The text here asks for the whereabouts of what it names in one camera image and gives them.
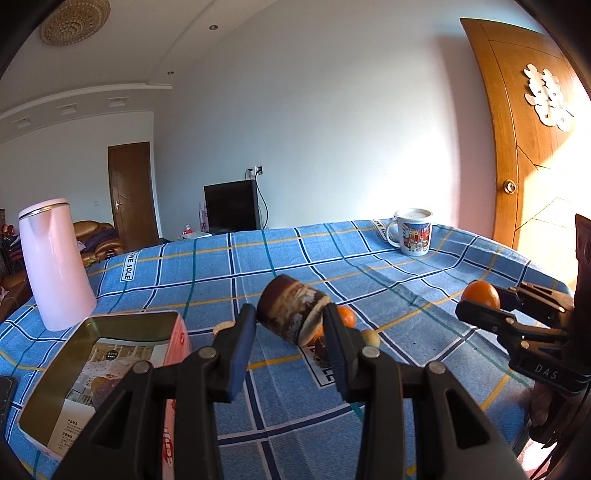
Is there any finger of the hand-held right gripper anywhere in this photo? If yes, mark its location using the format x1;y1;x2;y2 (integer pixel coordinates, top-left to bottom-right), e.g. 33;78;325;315
455;300;568;358
496;282;575;326

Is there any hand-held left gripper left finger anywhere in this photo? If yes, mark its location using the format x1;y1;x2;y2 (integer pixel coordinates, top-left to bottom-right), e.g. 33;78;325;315
53;303;257;480

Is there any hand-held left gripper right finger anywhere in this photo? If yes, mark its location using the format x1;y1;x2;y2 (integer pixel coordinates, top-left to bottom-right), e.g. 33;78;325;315
322;302;527;480

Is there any cut brown water chestnut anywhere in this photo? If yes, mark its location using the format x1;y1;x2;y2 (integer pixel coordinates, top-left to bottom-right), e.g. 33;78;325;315
257;274;332;347

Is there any pink metal tin box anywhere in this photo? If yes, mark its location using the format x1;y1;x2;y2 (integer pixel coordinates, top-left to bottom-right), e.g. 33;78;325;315
17;310;191;480

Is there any person's right hand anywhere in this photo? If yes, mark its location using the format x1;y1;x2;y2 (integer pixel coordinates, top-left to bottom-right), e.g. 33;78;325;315
531;383;552;428

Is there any blue plaid tablecloth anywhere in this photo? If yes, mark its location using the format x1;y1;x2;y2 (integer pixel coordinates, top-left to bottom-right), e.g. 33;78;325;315
0;219;575;480

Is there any white printed mug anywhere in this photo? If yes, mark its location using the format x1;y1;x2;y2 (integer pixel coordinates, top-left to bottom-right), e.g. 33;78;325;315
385;209;434;256

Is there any black television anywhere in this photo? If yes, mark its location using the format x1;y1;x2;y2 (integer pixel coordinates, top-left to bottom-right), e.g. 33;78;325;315
204;180;259;234

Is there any light wooden door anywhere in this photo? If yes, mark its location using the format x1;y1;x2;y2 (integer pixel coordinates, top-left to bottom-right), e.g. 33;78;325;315
460;17;591;278

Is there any brown leather armchair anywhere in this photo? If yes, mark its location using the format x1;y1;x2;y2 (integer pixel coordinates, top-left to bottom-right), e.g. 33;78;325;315
73;220;125;268

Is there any dark brown door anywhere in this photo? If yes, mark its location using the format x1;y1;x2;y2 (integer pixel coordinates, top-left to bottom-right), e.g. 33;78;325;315
107;141;160;250

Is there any white paper door decoration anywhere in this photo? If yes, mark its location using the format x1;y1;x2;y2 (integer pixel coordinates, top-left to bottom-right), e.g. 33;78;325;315
524;65;575;134

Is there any pink electric kettle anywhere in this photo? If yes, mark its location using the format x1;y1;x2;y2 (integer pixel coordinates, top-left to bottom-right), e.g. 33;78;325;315
18;198;98;332

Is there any black wallet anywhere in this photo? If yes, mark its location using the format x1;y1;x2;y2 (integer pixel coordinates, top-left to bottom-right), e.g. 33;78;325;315
0;376;18;444

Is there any stack of red chairs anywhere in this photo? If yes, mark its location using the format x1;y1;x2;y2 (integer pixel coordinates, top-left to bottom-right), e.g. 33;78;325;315
0;222;21;278

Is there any woven ceiling medallion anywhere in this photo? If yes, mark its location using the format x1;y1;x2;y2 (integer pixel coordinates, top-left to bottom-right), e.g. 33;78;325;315
39;0;112;46

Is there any black power cable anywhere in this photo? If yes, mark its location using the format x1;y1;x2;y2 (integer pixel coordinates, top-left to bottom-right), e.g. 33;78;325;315
255;175;269;229

